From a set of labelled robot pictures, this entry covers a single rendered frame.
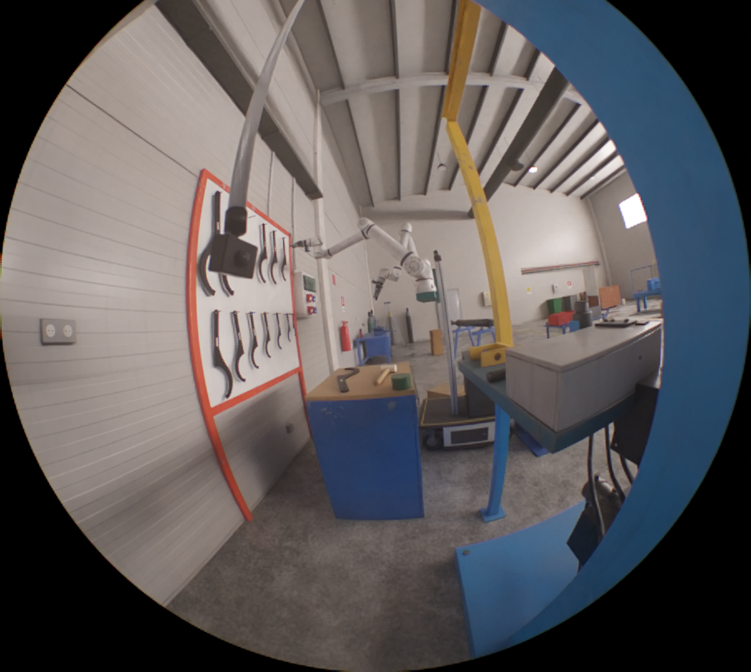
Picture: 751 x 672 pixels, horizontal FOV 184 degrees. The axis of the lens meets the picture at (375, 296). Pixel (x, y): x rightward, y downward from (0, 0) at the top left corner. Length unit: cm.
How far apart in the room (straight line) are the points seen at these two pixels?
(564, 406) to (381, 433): 98
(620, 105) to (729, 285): 22
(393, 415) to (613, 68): 132
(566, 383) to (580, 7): 57
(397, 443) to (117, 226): 174
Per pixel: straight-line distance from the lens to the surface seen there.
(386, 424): 124
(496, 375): 77
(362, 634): 136
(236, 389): 172
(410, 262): 178
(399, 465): 138
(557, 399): 46
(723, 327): 30
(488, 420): 215
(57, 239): 121
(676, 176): 31
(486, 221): 297
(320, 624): 141
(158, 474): 140
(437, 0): 642
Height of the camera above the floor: 131
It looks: 5 degrees up
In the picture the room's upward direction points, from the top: 7 degrees counter-clockwise
